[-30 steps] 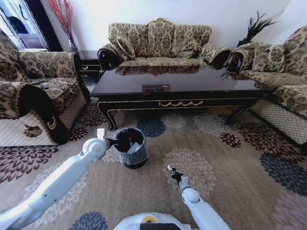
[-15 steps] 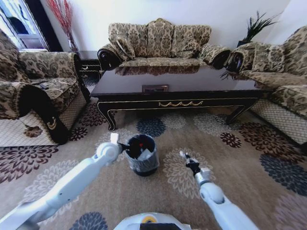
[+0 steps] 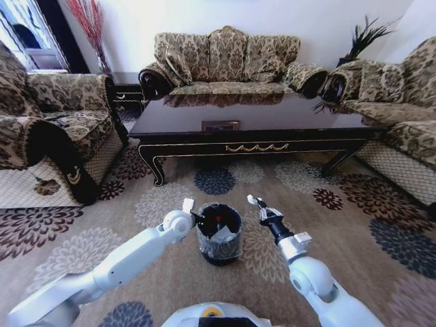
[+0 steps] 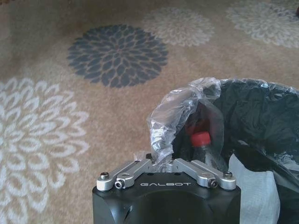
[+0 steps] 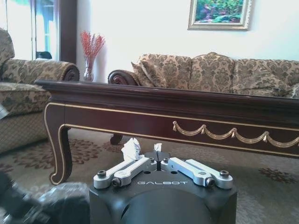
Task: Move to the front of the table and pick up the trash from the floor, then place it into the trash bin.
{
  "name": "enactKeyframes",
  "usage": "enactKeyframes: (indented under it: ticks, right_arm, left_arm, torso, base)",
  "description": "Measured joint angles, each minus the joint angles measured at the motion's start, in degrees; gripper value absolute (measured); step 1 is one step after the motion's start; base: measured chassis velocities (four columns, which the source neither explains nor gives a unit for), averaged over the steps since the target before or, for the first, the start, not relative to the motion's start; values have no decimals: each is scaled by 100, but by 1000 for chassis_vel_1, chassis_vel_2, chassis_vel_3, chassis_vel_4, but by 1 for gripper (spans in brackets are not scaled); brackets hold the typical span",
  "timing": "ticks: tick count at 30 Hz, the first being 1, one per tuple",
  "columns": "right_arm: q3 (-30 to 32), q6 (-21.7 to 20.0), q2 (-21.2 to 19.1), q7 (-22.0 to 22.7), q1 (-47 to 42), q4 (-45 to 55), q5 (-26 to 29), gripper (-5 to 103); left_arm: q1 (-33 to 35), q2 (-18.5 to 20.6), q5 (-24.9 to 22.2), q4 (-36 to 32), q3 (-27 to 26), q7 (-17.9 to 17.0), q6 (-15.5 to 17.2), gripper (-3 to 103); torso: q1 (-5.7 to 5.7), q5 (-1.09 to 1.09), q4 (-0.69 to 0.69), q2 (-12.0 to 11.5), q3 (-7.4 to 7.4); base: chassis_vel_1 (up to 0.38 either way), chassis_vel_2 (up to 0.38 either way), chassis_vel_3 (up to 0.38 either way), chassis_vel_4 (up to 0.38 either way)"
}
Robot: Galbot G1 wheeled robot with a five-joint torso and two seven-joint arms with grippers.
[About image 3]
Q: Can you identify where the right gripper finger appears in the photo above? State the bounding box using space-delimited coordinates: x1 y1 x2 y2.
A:
264 204 284 221
255 199 270 221

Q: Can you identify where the black trash bin with liner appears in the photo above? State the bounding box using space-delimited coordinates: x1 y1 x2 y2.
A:
196 203 243 266

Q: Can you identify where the white paper trash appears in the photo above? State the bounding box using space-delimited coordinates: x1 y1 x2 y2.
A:
209 227 238 242

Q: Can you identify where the floral patterned rug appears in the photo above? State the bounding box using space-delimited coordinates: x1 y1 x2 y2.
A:
0 146 436 327

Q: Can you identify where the small framed tray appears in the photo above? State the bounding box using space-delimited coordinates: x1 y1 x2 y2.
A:
201 120 240 131

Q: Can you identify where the dark glossy coffee table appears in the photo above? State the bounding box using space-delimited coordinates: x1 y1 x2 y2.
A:
128 92 388 187

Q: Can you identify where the white robot front shell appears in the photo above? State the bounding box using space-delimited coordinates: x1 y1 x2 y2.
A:
161 301 273 327

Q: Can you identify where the dark side table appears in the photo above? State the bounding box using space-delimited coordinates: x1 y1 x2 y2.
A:
110 81 144 115

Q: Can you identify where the floral throw cushion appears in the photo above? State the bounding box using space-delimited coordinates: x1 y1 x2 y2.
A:
166 44 194 87
358 63 405 104

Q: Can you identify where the brown crumpled scrap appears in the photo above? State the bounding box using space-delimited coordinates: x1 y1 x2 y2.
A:
33 176 61 197

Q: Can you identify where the floral three-seat sofa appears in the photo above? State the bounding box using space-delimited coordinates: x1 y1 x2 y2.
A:
138 26 330 102

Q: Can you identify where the floral sofa with quilted skirt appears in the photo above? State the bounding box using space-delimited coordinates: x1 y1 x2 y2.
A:
323 35 436 208

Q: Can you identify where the floral armchair with dark trim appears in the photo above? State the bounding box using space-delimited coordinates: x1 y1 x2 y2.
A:
0 40 129 208

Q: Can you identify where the green spiky plant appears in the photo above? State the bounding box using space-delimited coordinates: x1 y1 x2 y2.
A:
347 14 405 59

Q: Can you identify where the red dried branch decoration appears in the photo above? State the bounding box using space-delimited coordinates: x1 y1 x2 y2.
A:
66 0 112 73

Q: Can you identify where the bright window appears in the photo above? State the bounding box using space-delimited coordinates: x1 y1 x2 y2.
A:
0 0 69 73

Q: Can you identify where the dark wooden door frame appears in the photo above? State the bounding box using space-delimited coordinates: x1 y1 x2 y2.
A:
36 0 91 74

